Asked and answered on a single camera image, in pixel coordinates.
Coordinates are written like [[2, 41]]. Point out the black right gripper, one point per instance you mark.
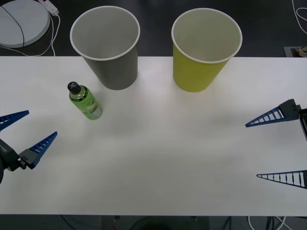
[[303, 129]]

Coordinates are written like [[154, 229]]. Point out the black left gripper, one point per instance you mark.
[[8, 158]]

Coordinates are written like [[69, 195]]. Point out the green bottle with black cap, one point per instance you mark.
[[86, 103]]

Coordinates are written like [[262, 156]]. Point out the grey floor outlet box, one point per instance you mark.
[[291, 51]]

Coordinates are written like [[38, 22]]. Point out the grey plastic waste bin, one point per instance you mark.
[[112, 72]]

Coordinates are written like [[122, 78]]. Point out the round white floor base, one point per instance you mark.
[[14, 26]]

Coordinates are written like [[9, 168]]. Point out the yellow-green plastic waste bin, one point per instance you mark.
[[192, 74]]

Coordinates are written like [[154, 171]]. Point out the white power strip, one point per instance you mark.
[[50, 6]]

